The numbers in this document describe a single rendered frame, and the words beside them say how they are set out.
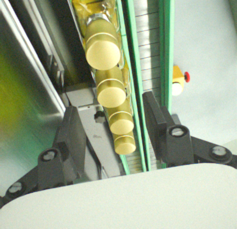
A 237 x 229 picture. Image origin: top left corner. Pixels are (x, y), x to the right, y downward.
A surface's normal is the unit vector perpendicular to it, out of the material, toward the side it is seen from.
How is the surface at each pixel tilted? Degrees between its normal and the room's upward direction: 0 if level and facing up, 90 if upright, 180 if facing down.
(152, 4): 0
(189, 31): 0
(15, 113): 90
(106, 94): 0
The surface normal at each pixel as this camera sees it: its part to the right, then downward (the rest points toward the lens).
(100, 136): 0.12, 0.73
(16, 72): 0.98, -0.19
